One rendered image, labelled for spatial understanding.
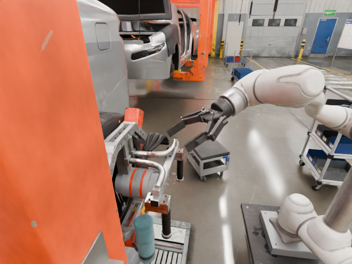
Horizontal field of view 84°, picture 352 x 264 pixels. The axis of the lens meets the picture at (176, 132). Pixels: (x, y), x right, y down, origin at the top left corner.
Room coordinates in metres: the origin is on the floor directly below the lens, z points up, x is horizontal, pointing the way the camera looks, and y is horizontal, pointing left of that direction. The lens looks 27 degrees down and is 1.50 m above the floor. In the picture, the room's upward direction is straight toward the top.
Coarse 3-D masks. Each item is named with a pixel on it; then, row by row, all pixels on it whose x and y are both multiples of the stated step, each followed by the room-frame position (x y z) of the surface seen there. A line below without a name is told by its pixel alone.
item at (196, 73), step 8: (200, 0) 4.31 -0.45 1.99; (208, 0) 4.28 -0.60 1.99; (200, 8) 4.30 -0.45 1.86; (208, 8) 4.40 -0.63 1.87; (200, 16) 4.30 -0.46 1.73; (200, 24) 4.30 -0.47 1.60; (200, 32) 4.30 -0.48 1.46; (200, 40) 4.30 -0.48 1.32; (200, 48) 4.30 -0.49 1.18; (200, 56) 4.29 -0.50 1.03; (200, 64) 4.29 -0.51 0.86; (176, 72) 4.40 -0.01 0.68; (184, 72) 4.41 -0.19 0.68; (192, 72) 4.34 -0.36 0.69; (200, 72) 4.29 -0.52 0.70; (184, 80) 4.35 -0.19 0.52; (192, 80) 4.32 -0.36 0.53; (200, 80) 4.29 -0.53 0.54
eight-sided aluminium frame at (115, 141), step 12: (120, 132) 0.77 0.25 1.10; (132, 132) 0.79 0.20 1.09; (144, 132) 0.94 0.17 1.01; (108, 144) 0.64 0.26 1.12; (120, 144) 0.67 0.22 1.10; (144, 144) 0.96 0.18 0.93; (108, 156) 0.60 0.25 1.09; (144, 168) 0.96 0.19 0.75; (132, 204) 0.80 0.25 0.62; (132, 228) 0.65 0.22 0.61
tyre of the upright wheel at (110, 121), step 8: (104, 112) 0.85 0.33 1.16; (112, 112) 0.87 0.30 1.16; (104, 120) 0.74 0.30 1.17; (112, 120) 0.80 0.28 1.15; (120, 120) 0.87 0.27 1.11; (104, 128) 0.72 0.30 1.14; (112, 128) 0.78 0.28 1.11; (104, 136) 0.71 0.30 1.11; (136, 144) 1.02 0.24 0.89; (128, 208) 0.81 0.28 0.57; (120, 224) 0.71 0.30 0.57
